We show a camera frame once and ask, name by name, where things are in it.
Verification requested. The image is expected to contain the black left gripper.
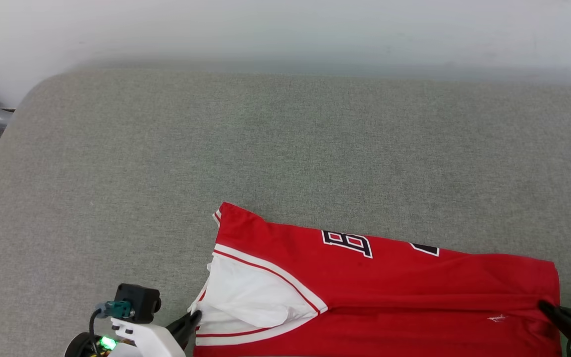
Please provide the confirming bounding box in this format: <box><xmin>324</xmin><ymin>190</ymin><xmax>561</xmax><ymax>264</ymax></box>
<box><xmin>64</xmin><ymin>310</ymin><xmax>202</xmax><ymax>357</ymax></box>

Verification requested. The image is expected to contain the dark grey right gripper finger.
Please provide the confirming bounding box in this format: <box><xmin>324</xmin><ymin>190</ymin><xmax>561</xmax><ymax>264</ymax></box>
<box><xmin>538</xmin><ymin>300</ymin><xmax>571</xmax><ymax>343</ymax></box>

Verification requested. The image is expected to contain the red white basketball jersey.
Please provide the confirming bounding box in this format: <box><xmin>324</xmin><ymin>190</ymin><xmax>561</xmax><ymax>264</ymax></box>
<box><xmin>188</xmin><ymin>202</ymin><xmax>562</xmax><ymax>357</ymax></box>

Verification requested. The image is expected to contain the white left camera bracket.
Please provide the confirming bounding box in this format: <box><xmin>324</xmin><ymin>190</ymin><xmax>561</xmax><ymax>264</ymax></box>
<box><xmin>110</xmin><ymin>317</ymin><xmax>187</xmax><ymax>357</ymax></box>

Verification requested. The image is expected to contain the teal cable connector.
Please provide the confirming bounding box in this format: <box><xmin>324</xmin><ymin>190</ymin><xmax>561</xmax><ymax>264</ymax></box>
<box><xmin>95</xmin><ymin>300</ymin><xmax>135</xmax><ymax>319</ymax></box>

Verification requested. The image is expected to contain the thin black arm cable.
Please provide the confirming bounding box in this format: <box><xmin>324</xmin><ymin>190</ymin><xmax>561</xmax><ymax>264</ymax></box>
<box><xmin>89</xmin><ymin>308</ymin><xmax>103</xmax><ymax>355</ymax></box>

